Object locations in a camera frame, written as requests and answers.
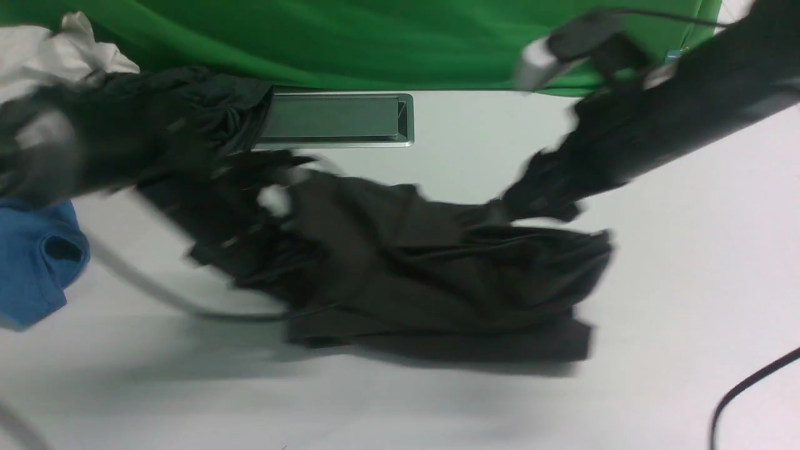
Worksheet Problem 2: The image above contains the green backdrop cloth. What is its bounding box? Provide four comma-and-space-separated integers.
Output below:
2, 1, 722, 91

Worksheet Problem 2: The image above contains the gray long-sleeved shirt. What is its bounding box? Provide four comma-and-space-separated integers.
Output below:
189, 151, 613, 363

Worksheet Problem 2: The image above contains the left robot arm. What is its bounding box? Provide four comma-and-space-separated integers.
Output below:
1, 86, 214, 208

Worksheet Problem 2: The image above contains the white crumpled garment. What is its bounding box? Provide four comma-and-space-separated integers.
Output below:
1, 12, 140, 103

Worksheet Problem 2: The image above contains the metal table cable hatch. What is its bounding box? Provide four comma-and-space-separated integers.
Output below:
254, 93, 415, 150

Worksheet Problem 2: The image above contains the blue binder clip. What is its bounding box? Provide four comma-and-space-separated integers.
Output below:
664, 49, 686, 65

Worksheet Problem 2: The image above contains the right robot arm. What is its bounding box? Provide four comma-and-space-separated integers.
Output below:
502, 1, 799, 222

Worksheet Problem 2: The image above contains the blue t-shirt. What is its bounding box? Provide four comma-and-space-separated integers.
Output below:
1, 199, 91, 331

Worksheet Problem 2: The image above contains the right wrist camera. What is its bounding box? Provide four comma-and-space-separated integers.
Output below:
512, 9, 653, 92

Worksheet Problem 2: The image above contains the dark teal crumpled garment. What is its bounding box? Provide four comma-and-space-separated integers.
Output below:
91, 66, 274, 157

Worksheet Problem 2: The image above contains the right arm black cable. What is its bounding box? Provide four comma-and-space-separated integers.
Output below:
709, 347, 800, 450

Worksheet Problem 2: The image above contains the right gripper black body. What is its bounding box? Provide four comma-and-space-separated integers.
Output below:
500, 100, 632, 223

